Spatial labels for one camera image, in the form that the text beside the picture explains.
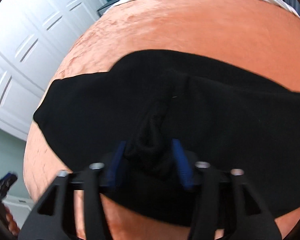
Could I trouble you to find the black pants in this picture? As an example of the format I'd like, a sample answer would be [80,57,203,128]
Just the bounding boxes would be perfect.
[33,50,300,226]

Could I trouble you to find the person's left hand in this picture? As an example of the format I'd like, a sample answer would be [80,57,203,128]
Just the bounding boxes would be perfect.
[5,206,20,237]

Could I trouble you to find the white wardrobe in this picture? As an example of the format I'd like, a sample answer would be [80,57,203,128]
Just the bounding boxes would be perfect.
[0,0,106,140]

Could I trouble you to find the left grey nightstand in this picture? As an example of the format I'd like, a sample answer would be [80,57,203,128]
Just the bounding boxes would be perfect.
[97,0,119,17]

